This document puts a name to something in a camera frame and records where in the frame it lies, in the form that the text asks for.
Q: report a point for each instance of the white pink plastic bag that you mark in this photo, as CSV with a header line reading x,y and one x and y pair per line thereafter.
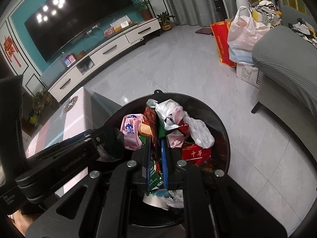
x,y
243,34

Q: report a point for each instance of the black tower appliance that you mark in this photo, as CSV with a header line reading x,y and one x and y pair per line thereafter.
x,y
220,8

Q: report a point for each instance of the white paper cup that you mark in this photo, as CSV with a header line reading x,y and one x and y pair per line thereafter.
x,y
157,199

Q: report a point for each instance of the small red blue box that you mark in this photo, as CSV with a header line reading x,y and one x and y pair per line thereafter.
x,y
69,60

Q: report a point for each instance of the potted plant by cabinet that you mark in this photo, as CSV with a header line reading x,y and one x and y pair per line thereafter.
x,y
143,7

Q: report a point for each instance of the red Chinese knot decoration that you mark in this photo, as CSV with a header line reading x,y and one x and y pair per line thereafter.
x,y
10,49

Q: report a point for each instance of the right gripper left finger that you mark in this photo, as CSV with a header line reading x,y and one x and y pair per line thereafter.
x,y
147,159

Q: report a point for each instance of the red orange shopping bag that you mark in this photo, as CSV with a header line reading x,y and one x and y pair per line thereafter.
x,y
220,33

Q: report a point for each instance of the pile of clothes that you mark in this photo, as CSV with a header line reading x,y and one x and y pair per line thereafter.
x,y
265,12

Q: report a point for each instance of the black television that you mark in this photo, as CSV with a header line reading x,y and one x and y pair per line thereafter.
x,y
55,23

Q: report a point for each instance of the potted plant in corner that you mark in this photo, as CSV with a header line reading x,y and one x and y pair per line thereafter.
x,y
164,20

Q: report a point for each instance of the white cardboard box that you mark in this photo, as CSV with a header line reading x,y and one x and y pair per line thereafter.
x,y
249,73

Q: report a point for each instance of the black round trash bin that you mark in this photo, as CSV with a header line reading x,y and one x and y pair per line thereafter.
x,y
195,183

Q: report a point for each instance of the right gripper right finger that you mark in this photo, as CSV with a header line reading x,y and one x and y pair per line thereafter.
x,y
164,164

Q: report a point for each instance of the green red wafer snack bag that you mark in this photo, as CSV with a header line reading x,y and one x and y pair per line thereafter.
x,y
152,127

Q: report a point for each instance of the crumpled white tissue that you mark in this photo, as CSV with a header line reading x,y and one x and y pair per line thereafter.
x,y
177,199

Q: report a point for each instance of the checked table cloth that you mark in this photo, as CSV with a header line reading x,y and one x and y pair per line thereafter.
x,y
83,111

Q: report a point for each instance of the large left potted plant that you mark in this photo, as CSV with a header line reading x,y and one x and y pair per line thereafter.
x,y
42,108

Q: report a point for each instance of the white TV cabinet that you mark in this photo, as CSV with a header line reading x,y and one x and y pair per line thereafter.
x,y
118,43

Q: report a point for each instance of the grey sofa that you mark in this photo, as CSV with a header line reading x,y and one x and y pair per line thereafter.
x,y
288,64

